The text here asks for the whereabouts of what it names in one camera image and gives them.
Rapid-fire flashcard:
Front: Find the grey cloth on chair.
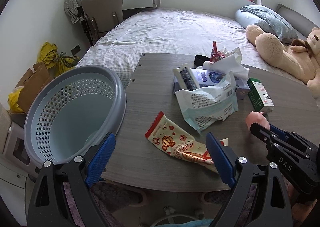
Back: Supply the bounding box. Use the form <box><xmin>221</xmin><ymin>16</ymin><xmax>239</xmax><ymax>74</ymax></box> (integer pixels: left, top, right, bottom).
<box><xmin>63</xmin><ymin>0</ymin><xmax>99</xmax><ymax>25</ymax></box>

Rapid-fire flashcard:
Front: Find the grey bed headboard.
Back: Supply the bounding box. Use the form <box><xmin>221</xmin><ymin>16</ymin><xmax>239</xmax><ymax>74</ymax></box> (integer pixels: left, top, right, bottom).
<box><xmin>276</xmin><ymin>3</ymin><xmax>319</xmax><ymax>40</ymax></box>

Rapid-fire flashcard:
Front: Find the right hand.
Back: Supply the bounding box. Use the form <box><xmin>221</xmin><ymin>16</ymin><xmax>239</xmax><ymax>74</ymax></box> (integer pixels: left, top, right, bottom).
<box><xmin>284</xmin><ymin>178</ymin><xmax>319</xmax><ymax>226</ymax></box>

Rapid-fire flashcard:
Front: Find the green white medicine box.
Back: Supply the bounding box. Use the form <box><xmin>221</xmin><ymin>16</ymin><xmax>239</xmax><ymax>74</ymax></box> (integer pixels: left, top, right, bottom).
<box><xmin>247</xmin><ymin>77</ymin><xmax>274</xmax><ymax>114</ymax></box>

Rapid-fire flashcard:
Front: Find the red white snack wrapper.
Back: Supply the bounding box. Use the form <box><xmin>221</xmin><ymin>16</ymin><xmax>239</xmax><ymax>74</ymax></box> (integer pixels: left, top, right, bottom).
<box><xmin>145</xmin><ymin>112</ymin><xmax>217</xmax><ymax>173</ymax></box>

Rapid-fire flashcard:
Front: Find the purple fuzzy slipper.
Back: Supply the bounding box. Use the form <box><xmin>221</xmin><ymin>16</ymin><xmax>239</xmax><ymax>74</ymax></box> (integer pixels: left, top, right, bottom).
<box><xmin>90</xmin><ymin>180</ymin><xmax>150</xmax><ymax>212</ymax></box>

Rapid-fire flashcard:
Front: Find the yellow plastic bag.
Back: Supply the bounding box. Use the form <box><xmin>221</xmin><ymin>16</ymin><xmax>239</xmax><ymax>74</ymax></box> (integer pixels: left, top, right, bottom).
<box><xmin>37</xmin><ymin>42</ymin><xmax>80</xmax><ymax>77</ymax></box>

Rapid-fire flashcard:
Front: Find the bed with white sheet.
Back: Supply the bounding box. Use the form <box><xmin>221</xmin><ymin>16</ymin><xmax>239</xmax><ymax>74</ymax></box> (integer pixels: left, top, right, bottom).
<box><xmin>77</xmin><ymin>9</ymin><xmax>319</xmax><ymax>102</ymax></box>

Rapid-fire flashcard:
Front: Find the white teal wipes packet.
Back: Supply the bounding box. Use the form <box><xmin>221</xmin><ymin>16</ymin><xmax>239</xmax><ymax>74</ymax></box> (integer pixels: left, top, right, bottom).
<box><xmin>175</xmin><ymin>72</ymin><xmax>239</xmax><ymax>133</ymax></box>

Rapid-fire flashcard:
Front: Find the light blue pillow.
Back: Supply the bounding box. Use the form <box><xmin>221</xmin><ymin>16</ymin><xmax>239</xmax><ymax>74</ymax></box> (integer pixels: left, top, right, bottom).
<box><xmin>235</xmin><ymin>5</ymin><xmax>298</xmax><ymax>43</ymax></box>

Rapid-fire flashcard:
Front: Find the white drawer cabinet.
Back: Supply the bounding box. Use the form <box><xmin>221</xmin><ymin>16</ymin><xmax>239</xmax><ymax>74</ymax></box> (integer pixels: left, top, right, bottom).
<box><xmin>1</xmin><ymin>107</ymin><xmax>35</xmax><ymax>226</ymax></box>

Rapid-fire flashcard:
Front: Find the crumpled white tissue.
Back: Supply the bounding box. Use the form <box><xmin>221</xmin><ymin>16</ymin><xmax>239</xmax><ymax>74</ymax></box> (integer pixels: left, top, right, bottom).
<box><xmin>203</xmin><ymin>47</ymin><xmax>249</xmax><ymax>80</ymax></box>

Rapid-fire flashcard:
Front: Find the grey chair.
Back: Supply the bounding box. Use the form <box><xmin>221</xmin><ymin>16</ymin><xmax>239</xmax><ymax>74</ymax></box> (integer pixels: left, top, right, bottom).
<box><xmin>77</xmin><ymin>0</ymin><xmax>124</xmax><ymax>46</ymax></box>

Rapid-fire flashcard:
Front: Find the grey perforated trash basket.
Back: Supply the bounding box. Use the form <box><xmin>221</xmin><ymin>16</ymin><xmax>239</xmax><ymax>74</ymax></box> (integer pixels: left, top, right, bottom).
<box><xmin>24</xmin><ymin>66</ymin><xmax>126</xmax><ymax>167</ymax></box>

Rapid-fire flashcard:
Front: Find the white desk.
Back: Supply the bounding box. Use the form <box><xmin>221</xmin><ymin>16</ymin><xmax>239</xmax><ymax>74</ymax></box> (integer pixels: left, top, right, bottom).
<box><xmin>122</xmin><ymin>0</ymin><xmax>161</xmax><ymax>12</ymax></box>

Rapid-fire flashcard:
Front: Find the blue cartoon rabbit box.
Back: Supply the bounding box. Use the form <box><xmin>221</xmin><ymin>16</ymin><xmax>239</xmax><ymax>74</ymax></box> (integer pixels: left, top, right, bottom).
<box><xmin>191</xmin><ymin>68</ymin><xmax>249</xmax><ymax>100</ymax></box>

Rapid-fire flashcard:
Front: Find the pink pig toy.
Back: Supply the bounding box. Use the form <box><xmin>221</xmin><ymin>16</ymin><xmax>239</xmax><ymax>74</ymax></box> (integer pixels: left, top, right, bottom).
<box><xmin>245</xmin><ymin>111</ymin><xmax>270</xmax><ymax>131</ymax></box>

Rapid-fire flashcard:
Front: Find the red candy wrapper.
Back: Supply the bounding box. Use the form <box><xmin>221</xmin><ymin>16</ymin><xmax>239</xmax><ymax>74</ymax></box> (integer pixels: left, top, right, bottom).
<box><xmin>209</xmin><ymin>41</ymin><xmax>225</xmax><ymax>63</ymax></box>

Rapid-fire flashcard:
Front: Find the large beige teddy bear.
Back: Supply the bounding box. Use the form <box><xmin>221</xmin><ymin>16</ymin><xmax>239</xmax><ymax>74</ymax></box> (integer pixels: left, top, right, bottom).
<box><xmin>246</xmin><ymin>25</ymin><xmax>320</xmax><ymax>98</ymax></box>

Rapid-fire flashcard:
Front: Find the brown cardboard piece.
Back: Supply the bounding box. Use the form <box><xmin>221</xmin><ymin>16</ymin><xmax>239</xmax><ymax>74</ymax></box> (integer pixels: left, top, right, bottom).
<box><xmin>16</xmin><ymin>62</ymin><xmax>53</xmax><ymax>113</ymax></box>

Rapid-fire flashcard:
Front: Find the white blue card pack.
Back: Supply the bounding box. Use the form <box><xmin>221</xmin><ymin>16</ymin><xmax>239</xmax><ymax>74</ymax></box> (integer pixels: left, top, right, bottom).
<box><xmin>172</xmin><ymin>64</ymin><xmax>200</xmax><ymax>94</ymax></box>

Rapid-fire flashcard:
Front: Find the small black cup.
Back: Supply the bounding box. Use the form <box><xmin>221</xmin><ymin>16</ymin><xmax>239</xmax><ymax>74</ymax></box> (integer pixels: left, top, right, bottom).
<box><xmin>194</xmin><ymin>55</ymin><xmax>210</xmax><ymax>68</ymax></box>

